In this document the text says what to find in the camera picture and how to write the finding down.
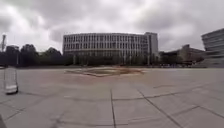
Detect low planting bed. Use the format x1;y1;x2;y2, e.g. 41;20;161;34
65;67;146;78

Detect grey slab paved plaza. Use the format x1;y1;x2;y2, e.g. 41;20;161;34
0;67;224;128

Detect tall pale tower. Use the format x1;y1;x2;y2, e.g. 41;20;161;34
0;33;7;53

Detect low brown building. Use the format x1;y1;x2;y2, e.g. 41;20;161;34
159;44;206;66

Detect white standing sign board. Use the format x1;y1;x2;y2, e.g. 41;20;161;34
3;65;19;95

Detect grey banded building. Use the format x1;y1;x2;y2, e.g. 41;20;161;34
200;28;224;69

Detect row of dark trees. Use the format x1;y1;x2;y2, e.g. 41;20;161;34
0;43;69;67

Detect pale block building, grid windows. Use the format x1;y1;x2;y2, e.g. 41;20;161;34
62;31;160;66

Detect row of small trees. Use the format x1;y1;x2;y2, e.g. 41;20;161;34
64;54;159;67

